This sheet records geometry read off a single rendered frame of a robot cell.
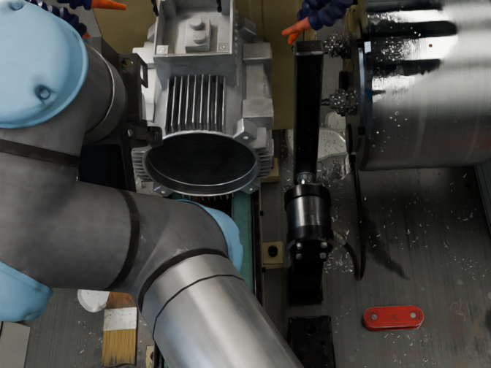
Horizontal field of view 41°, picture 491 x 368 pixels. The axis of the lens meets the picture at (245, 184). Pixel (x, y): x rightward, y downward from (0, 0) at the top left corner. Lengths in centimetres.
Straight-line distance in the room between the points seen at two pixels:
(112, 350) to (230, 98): 42
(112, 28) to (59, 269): 61
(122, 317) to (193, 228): 57
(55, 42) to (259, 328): 21
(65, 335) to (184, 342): 64
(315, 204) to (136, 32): 38
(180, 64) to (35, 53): 47
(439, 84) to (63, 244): 53
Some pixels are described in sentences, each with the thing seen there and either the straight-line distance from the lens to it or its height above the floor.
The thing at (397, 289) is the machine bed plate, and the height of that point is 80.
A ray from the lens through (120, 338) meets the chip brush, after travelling 102.
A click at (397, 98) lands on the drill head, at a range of 82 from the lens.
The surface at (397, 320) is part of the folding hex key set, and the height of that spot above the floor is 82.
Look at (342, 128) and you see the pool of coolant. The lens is 118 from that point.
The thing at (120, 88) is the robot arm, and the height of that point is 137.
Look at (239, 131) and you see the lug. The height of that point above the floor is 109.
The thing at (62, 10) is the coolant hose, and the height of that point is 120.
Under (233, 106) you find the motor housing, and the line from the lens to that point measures 86.
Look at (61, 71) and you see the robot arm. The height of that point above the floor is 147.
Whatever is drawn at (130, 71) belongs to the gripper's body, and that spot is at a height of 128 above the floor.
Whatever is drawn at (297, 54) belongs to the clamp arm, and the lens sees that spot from 68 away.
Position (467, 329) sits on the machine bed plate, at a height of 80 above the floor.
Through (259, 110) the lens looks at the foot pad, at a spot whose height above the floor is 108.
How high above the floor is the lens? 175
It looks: 58 degrees down
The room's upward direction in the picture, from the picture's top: 6 degrees counter-clockwise
